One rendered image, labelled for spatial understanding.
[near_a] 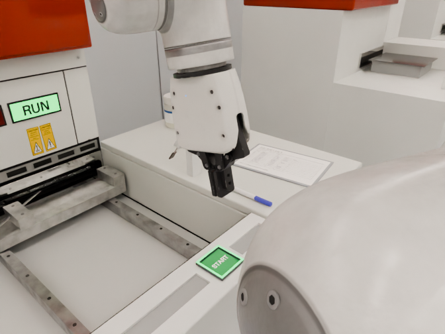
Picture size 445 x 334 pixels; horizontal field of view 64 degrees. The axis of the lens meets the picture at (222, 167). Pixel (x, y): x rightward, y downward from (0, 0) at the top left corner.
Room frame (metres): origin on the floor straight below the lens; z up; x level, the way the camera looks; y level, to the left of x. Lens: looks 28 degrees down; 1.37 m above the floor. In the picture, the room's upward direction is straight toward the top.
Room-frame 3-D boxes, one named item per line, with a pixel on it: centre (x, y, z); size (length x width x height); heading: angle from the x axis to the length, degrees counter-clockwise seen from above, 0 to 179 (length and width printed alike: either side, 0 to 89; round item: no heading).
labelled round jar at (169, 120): (1.05, 0.14, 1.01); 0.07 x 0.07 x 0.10
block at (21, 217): (0.67, 0.46, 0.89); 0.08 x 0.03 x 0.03; 50
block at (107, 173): (0.85, 0.31, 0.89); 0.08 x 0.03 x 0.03; 50
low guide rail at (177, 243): (0.70, 0.18, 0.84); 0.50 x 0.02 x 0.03; 50
